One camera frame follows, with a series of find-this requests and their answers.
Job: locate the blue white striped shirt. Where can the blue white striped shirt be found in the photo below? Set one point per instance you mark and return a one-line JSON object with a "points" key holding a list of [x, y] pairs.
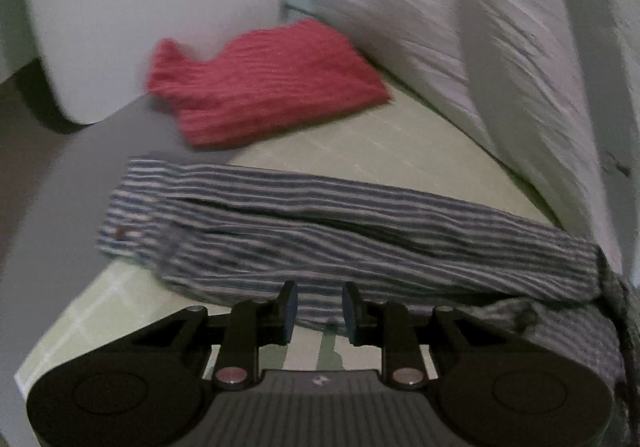
{"points": [[320, 237]]}

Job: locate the green checked bed sheet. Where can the green checked bed sheet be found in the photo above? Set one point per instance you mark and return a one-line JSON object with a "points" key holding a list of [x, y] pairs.
{"points": [[410, 152]]}

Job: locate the red folded cloth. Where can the red folded cloth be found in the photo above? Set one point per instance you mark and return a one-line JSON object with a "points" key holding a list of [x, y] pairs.
{"points": [[265, 82]]}

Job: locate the white carrot print quilt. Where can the white carrot print quilt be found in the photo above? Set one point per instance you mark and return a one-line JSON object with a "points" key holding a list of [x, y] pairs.
{"points": [[450, 22]]}

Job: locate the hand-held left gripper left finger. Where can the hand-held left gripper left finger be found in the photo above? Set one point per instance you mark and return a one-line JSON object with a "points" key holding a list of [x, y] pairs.
{"points": [[289, 312]]}

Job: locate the white chair back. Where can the white chair back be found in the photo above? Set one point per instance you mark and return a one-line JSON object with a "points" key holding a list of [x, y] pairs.
{"points": [[150, 12]]}

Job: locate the dark plaid shirt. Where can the dark plaid shirt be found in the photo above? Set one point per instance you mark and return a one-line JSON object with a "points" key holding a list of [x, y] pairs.
{"points": [[575, 342]]}

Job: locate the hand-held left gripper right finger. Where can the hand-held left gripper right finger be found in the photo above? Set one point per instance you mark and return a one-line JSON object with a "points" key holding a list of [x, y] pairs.
{"points": [[350, 314]]}

